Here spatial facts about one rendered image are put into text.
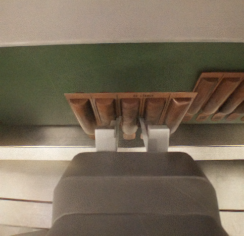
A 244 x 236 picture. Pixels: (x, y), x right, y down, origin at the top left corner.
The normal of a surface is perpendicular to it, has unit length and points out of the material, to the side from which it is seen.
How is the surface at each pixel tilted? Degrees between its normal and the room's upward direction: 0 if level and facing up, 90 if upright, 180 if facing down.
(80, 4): 90
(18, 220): 90
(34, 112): 2
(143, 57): 2
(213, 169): 90
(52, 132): 90
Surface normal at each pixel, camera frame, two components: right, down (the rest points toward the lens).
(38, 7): -0.03, -0.51
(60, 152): -0.03, 0.07
